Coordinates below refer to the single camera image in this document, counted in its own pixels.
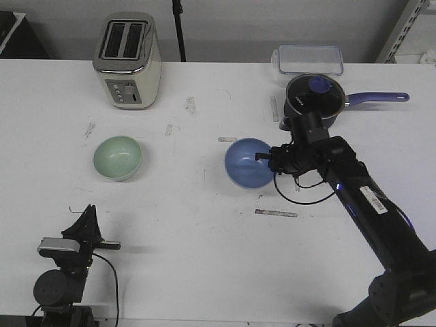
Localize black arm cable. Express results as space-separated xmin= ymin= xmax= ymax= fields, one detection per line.
xmin=273 ymin=170 xmax=338 ymax=206
xmin=91 ymin=252 xmax=120 ymax=325

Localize clear plastic food container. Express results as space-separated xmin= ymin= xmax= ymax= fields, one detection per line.
xmin=271 ymin=44 xmax=343 ymax=76

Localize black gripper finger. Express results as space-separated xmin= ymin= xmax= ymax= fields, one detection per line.
xmin=90 ymin=205 xmax=102 ymax=240
xmin=61 ymin=204 xmax=91 ymax=238
xmin=255 ymin=153 xmax=272 ymax=161

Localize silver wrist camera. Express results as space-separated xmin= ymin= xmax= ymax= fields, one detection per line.
xmin=37 ymin=237 xmax=80 ymax=258
xmin=279 ymin=112 xmax=331 ymax=146

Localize white crumpled object on shelf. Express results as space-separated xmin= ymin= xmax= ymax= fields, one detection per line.
xmin=420 ymin=49 xmax=436 ymax=65

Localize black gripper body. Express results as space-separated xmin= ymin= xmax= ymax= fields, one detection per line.
xmin=54 ymin=240 xmax=121 ymax=273
xmin=268 ymin=142 xmax=324 ymax=176

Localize glass pot lid blue knob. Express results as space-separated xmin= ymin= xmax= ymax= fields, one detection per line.
xmin=285 ymin=74 xmax=345 ymax=117

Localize dark blue saucepan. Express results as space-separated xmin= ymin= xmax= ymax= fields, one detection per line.
xmin=283 ymin=74 xmax=410 ymax=127

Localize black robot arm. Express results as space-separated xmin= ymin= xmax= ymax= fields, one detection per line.
xmin=33 ymin=204 xmax=121 ymax=326
xmin=255 ymin=136 xmax=435 ymax=326

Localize cream and chrome toaster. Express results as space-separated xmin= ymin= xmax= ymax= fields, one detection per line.
xmin=93 ymin=12 xmax=162 ymax=110

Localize black tripod pole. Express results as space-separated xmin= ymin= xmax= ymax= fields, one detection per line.
xmin=172 ymin=0 xmax=187 ymax=62

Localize green bowl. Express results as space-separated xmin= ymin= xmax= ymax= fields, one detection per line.
xmin=93 ymin=136 xmax=142 ymax=181

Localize grey metal shelf upright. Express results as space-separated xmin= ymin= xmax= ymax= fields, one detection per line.
xmin=375 ymin=0 xmax=431 ymax=63

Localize blue bowl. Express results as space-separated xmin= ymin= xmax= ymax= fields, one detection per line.
xmin=224 ymin=138 xmax=273 ymax=189

